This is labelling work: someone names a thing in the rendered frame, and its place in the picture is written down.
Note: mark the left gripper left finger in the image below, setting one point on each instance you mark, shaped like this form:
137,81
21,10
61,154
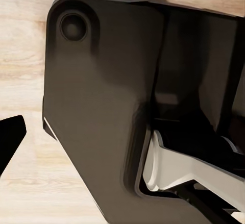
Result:
12,133

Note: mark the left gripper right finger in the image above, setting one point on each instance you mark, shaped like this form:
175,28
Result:
237,131

